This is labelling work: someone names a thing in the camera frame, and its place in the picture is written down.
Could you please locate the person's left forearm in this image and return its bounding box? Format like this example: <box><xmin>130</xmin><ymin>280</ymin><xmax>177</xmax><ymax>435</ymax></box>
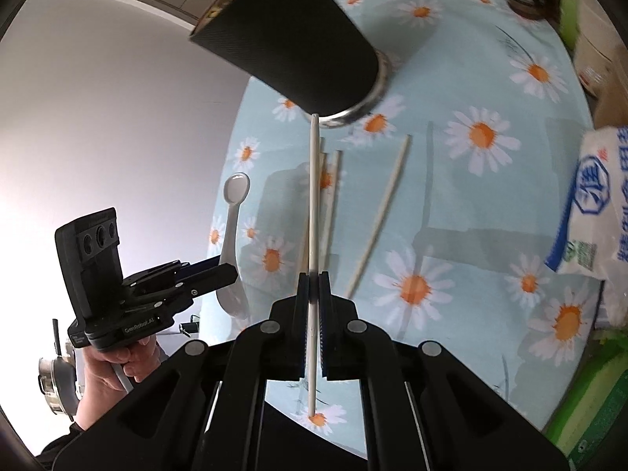
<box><xmin>37</xmin><ymin>419</ymin><xmax>99</xmax><ymax>471</ymax></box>

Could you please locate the white blue salt bag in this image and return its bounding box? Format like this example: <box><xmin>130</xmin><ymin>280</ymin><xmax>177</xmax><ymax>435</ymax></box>
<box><xmin>544</xmin><ymin>128</ymin><xmax>628</xmax><ymax>280</ymax></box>

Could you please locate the set of wooden chopsticks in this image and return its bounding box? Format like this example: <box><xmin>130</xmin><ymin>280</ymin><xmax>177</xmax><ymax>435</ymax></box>
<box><xmin>318</xmin><ymin>135</ymin><xmax>411</xmax><ymax>300</ymax></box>

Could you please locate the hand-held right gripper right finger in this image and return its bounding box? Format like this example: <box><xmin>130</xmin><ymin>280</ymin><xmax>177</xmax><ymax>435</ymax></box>
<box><xmin>318</xmin><ymin>271</ymin><xmax>572</xmax><ymax>471</ymax></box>

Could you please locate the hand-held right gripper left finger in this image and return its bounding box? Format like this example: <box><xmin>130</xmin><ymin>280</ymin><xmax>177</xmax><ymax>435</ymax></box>
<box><xmin>51</xmin><ymin>271</ymin><xmax>315</xmax><ymax>471</ymax></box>

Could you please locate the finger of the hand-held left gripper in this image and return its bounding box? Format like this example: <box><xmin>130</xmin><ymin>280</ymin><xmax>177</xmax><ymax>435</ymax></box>
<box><xmin>190</xmin><ymin>262</ymin><xmax>239</xmax><ymax>298</ymax></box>
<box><xmin>181</xmin><ymin>256</ymin><xmax>223</xmax><ymax>278</ymax></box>

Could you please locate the white ceramic spoon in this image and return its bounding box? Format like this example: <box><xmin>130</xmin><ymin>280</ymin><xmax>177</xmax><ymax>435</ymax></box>
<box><xmin>216</xmin><ymin>172</ymin><xmax>251</xmax><ymax>317</ymax></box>

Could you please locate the green sugar bag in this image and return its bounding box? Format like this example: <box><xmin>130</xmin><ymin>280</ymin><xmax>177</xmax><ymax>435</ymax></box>
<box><xmin>544</xmin><ymin>329</ymin><xmax>628</xmax><ymax>462</ymax></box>

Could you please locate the blue daisy tablecloth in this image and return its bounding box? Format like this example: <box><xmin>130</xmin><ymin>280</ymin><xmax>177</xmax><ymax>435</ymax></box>
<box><xmin>199</xmin><ymin>0</ymin><xmax>609</xmax><ymax>452</ymax></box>

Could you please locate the single beige chopstick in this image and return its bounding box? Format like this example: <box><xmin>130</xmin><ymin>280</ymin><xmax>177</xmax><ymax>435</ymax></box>
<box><xmin>307</xmin><ymin>114</ymin><xmax>319</xmax><ymax>415</ymax></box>

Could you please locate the black utensil holder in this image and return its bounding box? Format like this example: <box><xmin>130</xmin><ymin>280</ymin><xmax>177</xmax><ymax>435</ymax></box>
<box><xmin>190</xmin><ymin>0</ymin><xmax>393</xmax><ymax>128</ymax></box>

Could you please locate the person's left hand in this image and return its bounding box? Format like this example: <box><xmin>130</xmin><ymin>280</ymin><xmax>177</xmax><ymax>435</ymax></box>
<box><xmin>73</xmin><ymin>338</ymin><xmax>161</xmax><ymax>427</ymax></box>

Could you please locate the steel cooking pot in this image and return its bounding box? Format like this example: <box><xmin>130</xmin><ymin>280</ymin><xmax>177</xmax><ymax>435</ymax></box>
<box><xmin>38</xmin><ymin>319</ymin><xmax>83</xmax><ymax>420</ymax></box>

